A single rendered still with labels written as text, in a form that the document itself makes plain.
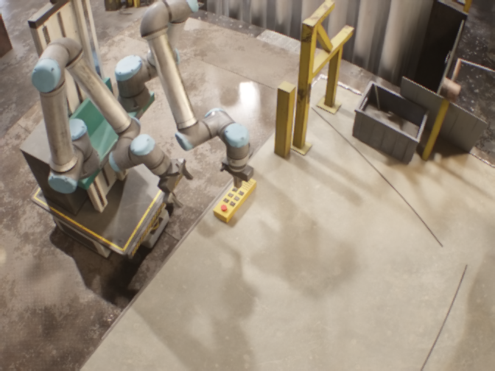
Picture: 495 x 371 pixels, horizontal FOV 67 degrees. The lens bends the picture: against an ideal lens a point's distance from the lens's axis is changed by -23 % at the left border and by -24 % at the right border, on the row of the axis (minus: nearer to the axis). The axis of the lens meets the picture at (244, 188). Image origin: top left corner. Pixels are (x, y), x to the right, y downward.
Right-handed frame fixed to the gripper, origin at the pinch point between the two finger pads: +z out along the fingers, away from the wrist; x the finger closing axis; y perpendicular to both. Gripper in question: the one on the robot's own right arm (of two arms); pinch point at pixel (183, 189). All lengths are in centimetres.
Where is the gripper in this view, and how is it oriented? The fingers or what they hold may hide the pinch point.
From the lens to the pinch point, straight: 197.0
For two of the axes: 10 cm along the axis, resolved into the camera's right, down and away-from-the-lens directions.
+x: -2.7, 8.5, -4.5
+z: 4.2, 5.3, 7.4
